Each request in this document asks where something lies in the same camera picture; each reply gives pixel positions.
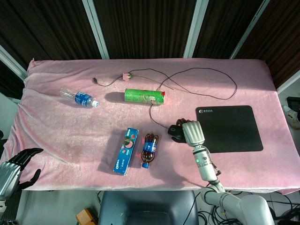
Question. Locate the pink velvet table cloth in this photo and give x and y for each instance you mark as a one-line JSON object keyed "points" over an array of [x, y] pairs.
{"points": [[145, 126]]}

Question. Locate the black square mouse pad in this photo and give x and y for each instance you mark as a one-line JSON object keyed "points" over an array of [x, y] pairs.
{"points": [[229, 129]]}

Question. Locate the orange box on floor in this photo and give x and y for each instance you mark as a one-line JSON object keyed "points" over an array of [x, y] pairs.
{"points": [[85, 216]]}

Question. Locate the pink artificial rose flower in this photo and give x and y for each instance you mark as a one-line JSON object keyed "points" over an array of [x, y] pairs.
{"points": [[127, 76]]}

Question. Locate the green cylindrical chip can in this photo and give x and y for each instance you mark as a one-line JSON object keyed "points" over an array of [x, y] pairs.
{"points": [[145, 96]]}

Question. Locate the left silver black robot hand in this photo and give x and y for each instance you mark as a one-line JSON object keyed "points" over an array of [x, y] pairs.
{"points": [[9, 168]]}

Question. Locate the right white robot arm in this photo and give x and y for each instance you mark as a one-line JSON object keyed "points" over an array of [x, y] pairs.
{"points": [[218, 185]]}

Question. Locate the small cola bottle blue cap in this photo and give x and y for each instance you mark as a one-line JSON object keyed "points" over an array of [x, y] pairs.
{"points": [[149, 150]]}

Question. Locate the white sneaker shoe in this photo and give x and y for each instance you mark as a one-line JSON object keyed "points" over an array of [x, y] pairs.
{"points": [[291, 116]]}

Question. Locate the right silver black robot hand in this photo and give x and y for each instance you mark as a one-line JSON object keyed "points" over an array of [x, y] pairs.
{"points": [[192, 133]]}

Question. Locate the dark grey chair seat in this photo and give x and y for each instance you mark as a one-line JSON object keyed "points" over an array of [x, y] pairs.
{"points": [[147, 208]]}

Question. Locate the clear water bottle blue label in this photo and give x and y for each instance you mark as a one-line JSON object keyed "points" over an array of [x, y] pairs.
{"points": [[79, 97]]}

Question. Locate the blue Oreo cookie box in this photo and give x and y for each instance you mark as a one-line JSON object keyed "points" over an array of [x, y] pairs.
{"points": [[125, 151]]}

